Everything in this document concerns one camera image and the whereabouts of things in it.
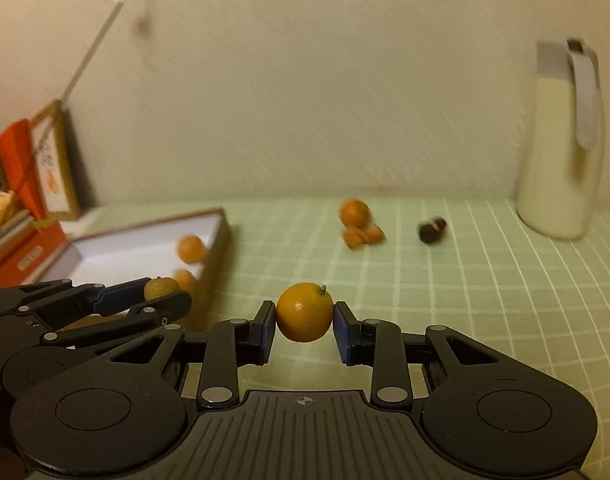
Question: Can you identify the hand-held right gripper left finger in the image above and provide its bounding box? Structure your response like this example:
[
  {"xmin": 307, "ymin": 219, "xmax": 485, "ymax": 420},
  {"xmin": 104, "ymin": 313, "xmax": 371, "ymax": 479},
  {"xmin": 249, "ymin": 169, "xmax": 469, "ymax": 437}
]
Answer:
[{"xmin": 106, "ymin": 302, "xmax": 277, "ymax": 409}]

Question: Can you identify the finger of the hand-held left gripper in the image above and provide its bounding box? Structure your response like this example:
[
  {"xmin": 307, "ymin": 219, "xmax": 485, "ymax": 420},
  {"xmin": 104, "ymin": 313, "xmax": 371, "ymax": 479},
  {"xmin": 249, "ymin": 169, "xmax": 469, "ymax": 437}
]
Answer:
[
  {"xmin": 19, "ymin": 277, "xmax": 154, "ymax": 332},
  {"xmin": 42, "ymin": 292, "xmax": 192, "ymax": 349}
]

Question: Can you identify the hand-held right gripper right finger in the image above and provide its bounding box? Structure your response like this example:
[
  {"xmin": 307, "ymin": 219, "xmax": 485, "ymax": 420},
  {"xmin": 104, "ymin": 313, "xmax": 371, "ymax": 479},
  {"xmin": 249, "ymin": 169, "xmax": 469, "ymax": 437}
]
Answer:
[{"xmin": 334, "ymin": 302, "xmax": 504, "ymax": 409}]

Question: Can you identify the yellowish green kumquat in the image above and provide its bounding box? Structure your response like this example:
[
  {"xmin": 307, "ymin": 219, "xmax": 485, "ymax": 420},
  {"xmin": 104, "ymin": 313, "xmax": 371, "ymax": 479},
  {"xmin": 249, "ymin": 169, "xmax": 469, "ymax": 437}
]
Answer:
[{"xmin": 144, "ymin": 276, "xmax": 182, "ymax": 301}]

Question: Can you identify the small orange kumquat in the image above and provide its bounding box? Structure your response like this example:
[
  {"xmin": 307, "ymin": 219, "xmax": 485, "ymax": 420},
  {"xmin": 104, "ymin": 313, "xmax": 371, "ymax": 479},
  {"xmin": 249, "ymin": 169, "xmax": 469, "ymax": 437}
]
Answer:
[
  {"xmin": 172, "ymin": 268, "xmax": 200, "ymax": 294},
  {"xmin": 340, "ymin": 199, "xmax": 372, "ymax": 228},
  {"xmin": 177, "ymin": 234, "xmax": 208, "ymax": 265},
  {"xmin": 275, "ymin": 282, "xmax": 335, "ymax": 344}
]

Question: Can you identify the shallow white cardboard tray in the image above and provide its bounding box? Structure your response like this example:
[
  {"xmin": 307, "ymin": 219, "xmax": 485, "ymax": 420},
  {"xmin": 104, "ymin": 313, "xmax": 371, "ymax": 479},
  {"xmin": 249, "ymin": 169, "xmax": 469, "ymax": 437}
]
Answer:
[{"xmin": 68, "ymin": 208, "xmax": 231, "ymax": 333}]

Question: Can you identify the green checked tablecloth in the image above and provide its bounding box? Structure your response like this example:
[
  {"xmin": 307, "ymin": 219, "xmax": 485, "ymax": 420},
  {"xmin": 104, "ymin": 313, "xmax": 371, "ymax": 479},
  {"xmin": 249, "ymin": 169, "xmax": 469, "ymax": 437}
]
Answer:
[{"xmin": 0, "ymin": 195, "xmax": 610, "ymax": 480}]

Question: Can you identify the dark brown dried fruit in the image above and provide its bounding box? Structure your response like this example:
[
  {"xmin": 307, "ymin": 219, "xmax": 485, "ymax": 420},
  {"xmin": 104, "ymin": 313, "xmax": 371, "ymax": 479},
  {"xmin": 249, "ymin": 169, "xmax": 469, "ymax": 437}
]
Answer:
[{"xmin": 417, "ymin": 216, "xmax": 448, "ymax": 246}]

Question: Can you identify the red paper envelope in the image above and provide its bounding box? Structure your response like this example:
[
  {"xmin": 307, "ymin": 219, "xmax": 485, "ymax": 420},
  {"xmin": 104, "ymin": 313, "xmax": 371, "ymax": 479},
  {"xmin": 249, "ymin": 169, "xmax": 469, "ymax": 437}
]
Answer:
[{"xmin": 0, "ymin": 118, "xmax": 49, "ymax": 221}]

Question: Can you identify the white thermos jug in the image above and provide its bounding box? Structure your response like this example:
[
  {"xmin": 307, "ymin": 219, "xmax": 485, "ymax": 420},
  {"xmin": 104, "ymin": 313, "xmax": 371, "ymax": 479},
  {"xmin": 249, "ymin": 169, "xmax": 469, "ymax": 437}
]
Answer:
[{"xmin": 515, "ymin": 37, "xmax": 604, "ymax": 240}]

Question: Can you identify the wooden picture frame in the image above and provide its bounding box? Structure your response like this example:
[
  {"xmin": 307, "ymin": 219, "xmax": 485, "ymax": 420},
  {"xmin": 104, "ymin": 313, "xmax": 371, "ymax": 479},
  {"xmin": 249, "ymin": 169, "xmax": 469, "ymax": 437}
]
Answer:
[{"xmin": 29, "ymin": 99, "xmax": 82, "ymax": 222}]

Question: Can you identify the black power cable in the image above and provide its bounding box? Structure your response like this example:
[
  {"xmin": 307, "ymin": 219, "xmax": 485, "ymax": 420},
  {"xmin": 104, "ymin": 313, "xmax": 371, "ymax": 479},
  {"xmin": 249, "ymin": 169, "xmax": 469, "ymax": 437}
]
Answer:
[{"xmin": 12, "ymin": 0, "xmax": 196, "ymax": 198}]

